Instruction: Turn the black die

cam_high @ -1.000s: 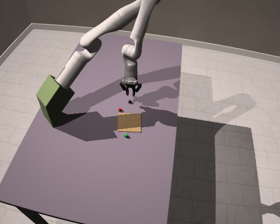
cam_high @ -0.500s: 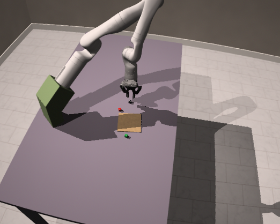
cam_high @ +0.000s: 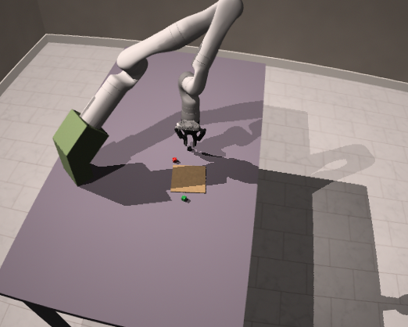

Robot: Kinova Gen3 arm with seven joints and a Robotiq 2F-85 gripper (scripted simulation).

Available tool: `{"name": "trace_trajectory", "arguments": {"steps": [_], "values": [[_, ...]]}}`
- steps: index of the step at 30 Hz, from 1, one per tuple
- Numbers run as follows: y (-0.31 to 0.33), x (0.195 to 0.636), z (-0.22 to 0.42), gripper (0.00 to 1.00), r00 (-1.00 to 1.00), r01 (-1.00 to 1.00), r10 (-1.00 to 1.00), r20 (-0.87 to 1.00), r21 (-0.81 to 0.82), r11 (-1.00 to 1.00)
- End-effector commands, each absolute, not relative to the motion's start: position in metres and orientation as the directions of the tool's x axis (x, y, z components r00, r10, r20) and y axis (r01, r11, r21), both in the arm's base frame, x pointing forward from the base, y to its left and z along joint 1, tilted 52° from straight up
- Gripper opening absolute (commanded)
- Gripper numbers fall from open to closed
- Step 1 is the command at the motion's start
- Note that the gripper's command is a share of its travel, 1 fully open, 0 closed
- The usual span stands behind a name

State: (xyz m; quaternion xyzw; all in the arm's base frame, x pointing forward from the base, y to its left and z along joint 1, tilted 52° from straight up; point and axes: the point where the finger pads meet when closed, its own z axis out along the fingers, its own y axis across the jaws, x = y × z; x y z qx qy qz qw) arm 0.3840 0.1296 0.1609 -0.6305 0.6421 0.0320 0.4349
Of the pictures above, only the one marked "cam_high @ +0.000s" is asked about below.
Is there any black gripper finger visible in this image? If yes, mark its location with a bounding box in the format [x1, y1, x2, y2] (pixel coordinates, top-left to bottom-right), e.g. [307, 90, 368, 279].
[191, 128, 206, 147]
[174, 125, 188, 146]

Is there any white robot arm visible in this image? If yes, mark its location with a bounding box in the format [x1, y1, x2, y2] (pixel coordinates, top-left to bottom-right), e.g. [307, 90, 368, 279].
[80, 0, 244, 131]

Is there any brown flat mat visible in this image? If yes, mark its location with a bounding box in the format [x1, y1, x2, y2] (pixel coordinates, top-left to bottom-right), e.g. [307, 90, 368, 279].
[170, 165, 206, 193]

